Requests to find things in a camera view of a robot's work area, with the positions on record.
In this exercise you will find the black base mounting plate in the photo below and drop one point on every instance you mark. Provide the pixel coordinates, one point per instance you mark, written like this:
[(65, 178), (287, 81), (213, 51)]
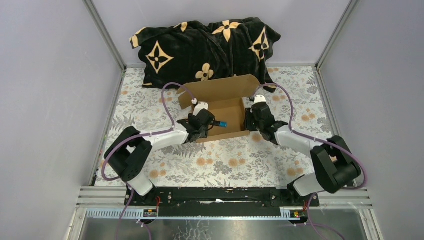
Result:
[(220, 202)]

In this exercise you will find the aluminium frame rail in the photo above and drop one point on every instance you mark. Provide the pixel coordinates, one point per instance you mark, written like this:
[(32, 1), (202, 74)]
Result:
[(107, 201)]

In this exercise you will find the floral patterned table mat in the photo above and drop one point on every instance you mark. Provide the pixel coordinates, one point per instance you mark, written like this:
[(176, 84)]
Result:
[(247, 161)]

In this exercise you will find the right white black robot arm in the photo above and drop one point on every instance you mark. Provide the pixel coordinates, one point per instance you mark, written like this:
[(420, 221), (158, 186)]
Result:
[(333, 163)]

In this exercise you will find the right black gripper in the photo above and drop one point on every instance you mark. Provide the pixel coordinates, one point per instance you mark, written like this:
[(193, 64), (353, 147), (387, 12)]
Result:
[(248, 115)]

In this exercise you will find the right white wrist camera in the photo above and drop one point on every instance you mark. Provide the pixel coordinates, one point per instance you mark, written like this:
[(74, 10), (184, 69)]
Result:
[(259, 99)]

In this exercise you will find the black blanket with tan flowers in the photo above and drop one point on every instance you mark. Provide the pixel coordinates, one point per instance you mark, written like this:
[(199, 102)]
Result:
[(194, 52)]

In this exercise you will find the black blue marker pen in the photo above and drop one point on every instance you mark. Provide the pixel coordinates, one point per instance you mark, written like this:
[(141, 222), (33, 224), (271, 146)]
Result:
[(221, 124)]

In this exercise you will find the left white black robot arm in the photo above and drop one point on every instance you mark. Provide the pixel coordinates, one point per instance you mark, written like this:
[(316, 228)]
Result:
[(127, 156)]

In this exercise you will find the brown cardboard box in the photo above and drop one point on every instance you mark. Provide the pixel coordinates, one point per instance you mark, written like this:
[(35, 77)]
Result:
[(225, 101)]

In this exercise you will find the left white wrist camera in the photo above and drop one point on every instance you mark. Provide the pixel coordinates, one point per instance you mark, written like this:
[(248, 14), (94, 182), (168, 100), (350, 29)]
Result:
[(201, 105)]

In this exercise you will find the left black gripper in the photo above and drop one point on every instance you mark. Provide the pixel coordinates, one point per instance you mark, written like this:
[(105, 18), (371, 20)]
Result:
[(204, 133)]

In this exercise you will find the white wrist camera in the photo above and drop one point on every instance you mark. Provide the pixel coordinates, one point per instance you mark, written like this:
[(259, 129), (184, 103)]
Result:
[(259, 99), (201, 105)]

